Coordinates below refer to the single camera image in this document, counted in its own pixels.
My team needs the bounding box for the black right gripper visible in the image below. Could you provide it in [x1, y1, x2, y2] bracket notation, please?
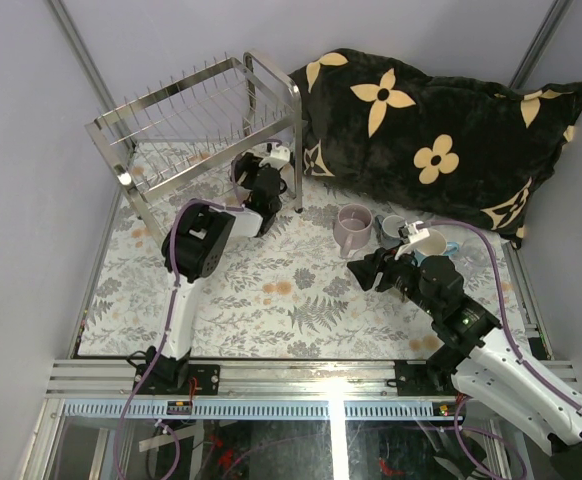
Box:
[346, 241, 441, 318]

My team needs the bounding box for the pink ribbed ceramic mug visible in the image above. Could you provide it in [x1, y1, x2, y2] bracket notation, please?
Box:
[333, 204, 373, 258]

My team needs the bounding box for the blue textured square mug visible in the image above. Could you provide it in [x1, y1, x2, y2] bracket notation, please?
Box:
[373, 214, 411, 250]

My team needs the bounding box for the steel two-tier dish rack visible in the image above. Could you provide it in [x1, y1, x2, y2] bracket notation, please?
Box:
[86, 50, 303, 241]

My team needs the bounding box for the light blue ceramic mug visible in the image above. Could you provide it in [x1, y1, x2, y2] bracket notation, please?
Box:
[414, 229, 460, 264]

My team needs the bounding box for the clear faceted drinking glass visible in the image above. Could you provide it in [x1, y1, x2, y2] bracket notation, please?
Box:
[458, 236, 490, 268]

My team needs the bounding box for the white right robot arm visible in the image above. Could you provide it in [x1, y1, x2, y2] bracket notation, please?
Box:
[347, 249, 582, 479]

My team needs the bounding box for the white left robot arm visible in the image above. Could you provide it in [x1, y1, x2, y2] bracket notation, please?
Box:
[136, 145, 294, 395]

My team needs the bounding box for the floral patterned table mat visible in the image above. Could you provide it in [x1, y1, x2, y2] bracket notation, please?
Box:
[74, 141, 537, 360]

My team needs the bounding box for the black floral plush pillow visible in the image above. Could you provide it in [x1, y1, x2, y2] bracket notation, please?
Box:
[291, 48, 582, 246]

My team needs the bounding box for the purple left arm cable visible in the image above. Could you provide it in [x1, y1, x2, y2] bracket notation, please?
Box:
[110, 139, 285, 480]

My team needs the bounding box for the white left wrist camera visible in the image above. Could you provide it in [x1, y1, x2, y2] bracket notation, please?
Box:
[259, 142, 291, 171]

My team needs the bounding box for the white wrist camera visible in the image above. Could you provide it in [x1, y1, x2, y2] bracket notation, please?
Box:
[395, 221, 430, 259]
[259, 142, 291, 171]

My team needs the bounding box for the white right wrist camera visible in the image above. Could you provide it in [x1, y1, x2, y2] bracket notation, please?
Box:
[395, 221, 430, 259]

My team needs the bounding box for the aluminium front rail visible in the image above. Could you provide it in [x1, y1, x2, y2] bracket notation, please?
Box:
[45, 357, 582, 421]

